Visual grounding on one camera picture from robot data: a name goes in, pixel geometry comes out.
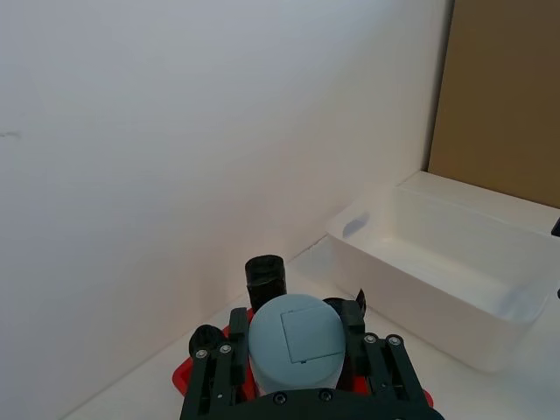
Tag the black object with tape flap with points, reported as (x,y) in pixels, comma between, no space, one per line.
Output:
(334,304)

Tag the tall black taped cylinder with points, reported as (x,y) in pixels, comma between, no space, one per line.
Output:
(265,280)

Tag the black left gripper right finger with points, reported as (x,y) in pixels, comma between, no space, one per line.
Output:
(385,367)

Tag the dark object at edge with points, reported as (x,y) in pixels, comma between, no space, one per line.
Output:
(556,225)

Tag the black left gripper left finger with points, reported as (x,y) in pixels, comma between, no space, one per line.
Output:
(219,372)

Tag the pale grey-blue cylinder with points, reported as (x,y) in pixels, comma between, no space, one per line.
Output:
(297,345)

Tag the red plastic tray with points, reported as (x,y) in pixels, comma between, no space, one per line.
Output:
(180,377)

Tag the brown board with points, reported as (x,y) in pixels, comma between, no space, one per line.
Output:
(503,96)

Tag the translucent white plastic bin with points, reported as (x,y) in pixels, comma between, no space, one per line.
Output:
(437,280)

